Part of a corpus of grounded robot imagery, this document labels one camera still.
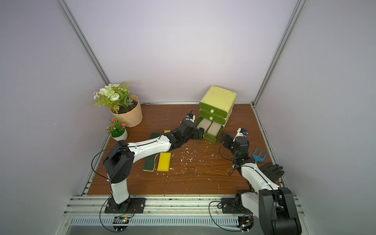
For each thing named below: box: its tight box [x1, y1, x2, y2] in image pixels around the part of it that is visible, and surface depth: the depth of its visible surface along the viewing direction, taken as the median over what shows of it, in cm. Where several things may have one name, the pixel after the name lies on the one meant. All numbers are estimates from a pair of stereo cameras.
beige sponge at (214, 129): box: [207, 121, 222, 138], surface depth 103 cm
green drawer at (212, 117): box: [198, 109, 227, 125], surface depth 96 cm
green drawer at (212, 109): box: [198, 101, 229, 119], surface depth 92 cm
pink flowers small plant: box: [106, 116, 126, 138], surface depth 94 cm
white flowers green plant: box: [91, 81, 134, 115], surface depth 85 cm
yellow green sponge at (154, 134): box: [149, 132, 162, 140], surface depth 103 cm
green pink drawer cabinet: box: [195, 85, 237, 142], surface depth 97 cm
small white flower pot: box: [110, 126, 128, 142], surface depth 95 cm
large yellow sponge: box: [156, 152, 172, 172], surface depth 89 cm
